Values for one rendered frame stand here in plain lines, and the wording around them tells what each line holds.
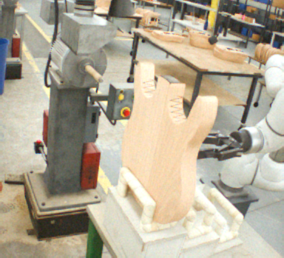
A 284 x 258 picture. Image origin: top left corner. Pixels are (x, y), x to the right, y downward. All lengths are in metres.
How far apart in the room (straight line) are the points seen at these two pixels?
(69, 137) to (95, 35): 0.87
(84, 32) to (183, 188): 0.86
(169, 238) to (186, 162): 0.28
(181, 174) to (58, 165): 1.51
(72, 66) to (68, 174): 0.81
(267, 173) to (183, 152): 1.13
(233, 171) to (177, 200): 1.07
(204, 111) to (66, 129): 1.47
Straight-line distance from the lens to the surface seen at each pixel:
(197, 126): 0.75
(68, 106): 2.06
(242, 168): 1.89
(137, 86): 0.99
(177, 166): 0.83
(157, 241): 0.98
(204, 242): 1.13
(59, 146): 2.17
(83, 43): 1.47
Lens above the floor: 1.77
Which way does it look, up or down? 24 degrees down
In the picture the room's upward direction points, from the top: 10 degrees clockwise
